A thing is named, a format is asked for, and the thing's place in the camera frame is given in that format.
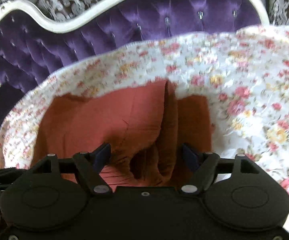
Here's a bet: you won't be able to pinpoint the purple tufted headboard white frame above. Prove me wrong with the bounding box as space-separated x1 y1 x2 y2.
0 0 270 143

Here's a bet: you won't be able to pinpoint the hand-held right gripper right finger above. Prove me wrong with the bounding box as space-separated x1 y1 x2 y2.
179 143 258 196

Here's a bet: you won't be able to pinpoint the grey damask curtain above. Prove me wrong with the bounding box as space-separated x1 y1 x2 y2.
0 0 289 36

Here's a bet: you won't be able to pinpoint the terracotta red pants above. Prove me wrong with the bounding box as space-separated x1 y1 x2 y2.
31 79 216 188

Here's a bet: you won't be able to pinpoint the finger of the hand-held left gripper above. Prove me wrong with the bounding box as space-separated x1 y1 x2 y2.
0 168 28 191

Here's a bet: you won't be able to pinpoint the floral bedsheet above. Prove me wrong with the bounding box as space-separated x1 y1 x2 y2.
0 24 289 239

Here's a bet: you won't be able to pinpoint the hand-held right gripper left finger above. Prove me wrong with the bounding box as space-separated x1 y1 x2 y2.
31 143 113 196

